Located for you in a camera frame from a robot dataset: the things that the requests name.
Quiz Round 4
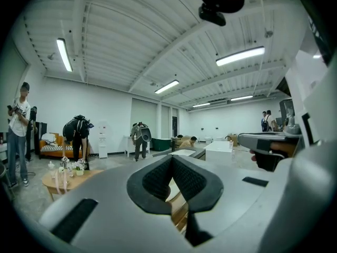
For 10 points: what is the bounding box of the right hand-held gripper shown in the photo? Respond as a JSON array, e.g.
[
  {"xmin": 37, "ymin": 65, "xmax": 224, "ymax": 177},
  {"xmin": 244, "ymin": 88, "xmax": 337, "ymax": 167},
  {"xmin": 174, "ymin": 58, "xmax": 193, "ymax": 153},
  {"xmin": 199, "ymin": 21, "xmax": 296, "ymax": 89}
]
[{"xmin": 236, "ymin": 114, "xmax": 303, "ymax": 172}]

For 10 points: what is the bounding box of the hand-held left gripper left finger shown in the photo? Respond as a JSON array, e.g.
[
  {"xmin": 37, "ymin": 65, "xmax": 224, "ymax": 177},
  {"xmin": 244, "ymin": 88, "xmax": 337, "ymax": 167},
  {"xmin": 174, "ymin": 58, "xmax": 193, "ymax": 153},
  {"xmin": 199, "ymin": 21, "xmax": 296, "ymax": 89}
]
[{"xmin": 39, "ymin": 155, "xmax": 194, "ymax": 253}]

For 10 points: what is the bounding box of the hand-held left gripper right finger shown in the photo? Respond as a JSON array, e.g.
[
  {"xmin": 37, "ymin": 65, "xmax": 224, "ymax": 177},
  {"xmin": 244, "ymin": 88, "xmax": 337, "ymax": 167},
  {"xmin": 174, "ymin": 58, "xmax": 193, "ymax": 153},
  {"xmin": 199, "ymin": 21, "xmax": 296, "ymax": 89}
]
[{"xmin": 172, "ymin": 155, "xmax": 285, "ymax": 253}]

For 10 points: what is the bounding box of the person's right hand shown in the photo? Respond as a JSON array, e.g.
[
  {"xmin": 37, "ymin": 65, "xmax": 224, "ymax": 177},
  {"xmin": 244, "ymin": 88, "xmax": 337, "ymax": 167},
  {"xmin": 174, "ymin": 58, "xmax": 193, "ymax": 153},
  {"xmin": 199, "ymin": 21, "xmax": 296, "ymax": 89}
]
[{"xmin": 270, "ymin": 142, "xmax": 299, "ymax": 158}]

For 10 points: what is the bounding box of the white bathtub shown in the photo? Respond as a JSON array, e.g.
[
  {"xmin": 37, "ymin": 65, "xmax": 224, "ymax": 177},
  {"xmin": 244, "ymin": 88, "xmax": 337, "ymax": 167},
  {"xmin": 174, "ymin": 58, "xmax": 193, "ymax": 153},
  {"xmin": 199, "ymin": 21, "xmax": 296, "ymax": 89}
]
[{"xmin": 204, "ymin": 140, "xmax": 234, "ymax": 158}]

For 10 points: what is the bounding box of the oval wooden coffee table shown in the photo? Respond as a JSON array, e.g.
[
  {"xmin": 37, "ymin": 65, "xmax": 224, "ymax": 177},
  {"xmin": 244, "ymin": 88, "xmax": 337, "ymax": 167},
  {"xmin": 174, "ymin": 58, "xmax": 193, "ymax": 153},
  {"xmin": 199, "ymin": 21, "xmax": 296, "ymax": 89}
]
[{"xmin": 42, "ymin": 169, "xmax": 105, "ymax": 201}]

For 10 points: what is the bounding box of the white flower pot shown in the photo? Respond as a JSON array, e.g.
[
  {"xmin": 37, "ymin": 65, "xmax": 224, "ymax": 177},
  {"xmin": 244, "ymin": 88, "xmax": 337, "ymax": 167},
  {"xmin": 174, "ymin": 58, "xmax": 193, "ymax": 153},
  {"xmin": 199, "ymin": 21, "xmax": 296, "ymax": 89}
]
[{"xmin": 72, "ymin": 161, "xmax": 85, "ymax": 177}]

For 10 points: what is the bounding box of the pink ribbon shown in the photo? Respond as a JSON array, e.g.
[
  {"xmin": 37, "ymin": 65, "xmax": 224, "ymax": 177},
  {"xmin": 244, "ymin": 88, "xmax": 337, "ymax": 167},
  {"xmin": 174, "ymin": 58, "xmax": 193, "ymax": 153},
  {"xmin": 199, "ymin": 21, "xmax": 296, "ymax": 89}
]
[{"xmin": 54, "ymin": 167, "xmax": 69, "ymax": 194}]

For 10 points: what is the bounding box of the small white table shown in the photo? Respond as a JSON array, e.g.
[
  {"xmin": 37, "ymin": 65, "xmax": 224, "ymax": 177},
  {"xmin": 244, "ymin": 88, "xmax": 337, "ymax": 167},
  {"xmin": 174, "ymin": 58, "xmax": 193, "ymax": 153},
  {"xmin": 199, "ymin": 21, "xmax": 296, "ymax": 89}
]
[{"xmin": 124, "ymin": 135, "xmax": 151, "ymax": 158}]

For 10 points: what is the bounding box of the white water dispenser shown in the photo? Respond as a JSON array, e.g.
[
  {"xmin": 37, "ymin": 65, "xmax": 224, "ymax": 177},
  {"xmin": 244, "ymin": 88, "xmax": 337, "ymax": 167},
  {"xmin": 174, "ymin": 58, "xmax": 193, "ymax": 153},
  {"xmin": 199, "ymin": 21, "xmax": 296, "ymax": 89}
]
[{"xmin": 97, "ymin": 120, "xmax": 109, "ymax": 159}]

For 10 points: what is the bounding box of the green tub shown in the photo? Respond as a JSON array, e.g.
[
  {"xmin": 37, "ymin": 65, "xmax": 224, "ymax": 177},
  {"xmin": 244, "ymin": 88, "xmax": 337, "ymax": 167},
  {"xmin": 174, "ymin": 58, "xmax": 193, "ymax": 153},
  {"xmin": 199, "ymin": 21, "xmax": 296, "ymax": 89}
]
[{"xmin": 151, "ymin": 138, "xmax": 172, "ymax": 152}]

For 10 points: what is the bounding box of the striped cushion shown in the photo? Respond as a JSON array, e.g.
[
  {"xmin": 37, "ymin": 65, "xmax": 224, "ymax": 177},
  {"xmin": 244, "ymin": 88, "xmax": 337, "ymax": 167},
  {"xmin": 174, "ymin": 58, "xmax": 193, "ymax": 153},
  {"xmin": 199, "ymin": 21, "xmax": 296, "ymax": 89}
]
[{"xmin": 42, "ymin": 144, "xmax": 74, "ymax": 151}]

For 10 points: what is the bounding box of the orange sofa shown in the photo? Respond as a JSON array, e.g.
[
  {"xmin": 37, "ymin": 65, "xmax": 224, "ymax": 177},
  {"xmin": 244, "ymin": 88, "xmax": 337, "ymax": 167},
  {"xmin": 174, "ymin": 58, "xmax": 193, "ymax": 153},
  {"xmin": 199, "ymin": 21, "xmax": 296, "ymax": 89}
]
[{"xmin": 38, "ymin": 133, "xmax": 90, "ymax": 159}]

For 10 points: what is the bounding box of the black head camera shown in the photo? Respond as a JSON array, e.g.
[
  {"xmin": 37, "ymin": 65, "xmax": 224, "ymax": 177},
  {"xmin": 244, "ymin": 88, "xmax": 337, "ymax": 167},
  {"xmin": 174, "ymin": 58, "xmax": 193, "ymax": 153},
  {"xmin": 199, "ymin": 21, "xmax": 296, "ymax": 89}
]
[{"xmin": 199, "ymin": 3, "xmax": 227, "ymax": 27}]

